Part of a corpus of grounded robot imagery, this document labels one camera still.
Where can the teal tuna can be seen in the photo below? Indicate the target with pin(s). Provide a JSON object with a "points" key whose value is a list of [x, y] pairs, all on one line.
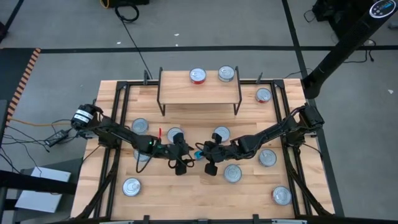
{"points": [[141, 158], [232, 173], [171, 133], [198, 155]]}

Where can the black metal beam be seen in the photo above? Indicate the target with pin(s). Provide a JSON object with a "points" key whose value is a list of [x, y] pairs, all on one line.
{"points": [[31, 183]]}

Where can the black metal table frame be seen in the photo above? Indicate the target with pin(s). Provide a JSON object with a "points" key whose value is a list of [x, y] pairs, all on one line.
{"points": [[121, 84]]}

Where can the black tower fan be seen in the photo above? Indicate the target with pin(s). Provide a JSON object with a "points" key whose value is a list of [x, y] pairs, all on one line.
{"points": [[342, 46]]}

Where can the black frame clamp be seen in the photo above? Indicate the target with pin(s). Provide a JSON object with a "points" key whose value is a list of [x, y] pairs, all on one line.
{"points": [[255, 219], [146, 77], [146, 219], [259, 78]]}

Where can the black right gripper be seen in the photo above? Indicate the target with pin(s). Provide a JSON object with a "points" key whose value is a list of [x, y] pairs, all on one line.
{"points": [[216, 154]]}

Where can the small red tag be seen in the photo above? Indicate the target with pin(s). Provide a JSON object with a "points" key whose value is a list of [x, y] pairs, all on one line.
{"points": [[160, 133]]}

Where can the wooden shelf with black legs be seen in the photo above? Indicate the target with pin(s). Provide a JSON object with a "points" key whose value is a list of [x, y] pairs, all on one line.
{"points": [[186, 93]]}

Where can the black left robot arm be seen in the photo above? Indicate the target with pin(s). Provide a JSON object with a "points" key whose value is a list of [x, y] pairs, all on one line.
{"points": [[118, 132]]}

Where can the black equipment case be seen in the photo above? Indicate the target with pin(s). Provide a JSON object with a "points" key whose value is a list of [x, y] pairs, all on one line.
{"points": [[329, 12]]}

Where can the black mat with hazard stripe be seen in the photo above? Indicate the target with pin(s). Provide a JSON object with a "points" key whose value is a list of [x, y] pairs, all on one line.
{"points": [[15, 68]]}

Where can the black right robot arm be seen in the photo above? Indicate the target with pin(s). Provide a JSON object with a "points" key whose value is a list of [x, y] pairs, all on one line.
{"points": [[270, 133]]}

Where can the red tuna can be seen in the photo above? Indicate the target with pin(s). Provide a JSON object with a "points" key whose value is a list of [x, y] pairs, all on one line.
{"points": [[263, 95], [224, 132], [197, 74], [281, 195]]}

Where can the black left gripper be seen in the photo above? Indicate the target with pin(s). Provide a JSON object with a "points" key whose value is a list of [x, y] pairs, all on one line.
{"points": [[177, 154]]}

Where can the black floor box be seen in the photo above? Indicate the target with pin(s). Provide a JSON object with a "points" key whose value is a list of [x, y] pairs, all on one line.
{"points": [[130, 2]]}

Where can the blue tuna can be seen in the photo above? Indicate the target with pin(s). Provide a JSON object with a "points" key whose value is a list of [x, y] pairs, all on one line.
{"points": [[226, 72], [267, 157], [140, 126], [131, 186]]}

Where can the black power brick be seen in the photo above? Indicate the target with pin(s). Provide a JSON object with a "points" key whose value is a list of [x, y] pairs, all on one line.
{"points": [[56, 137]]}

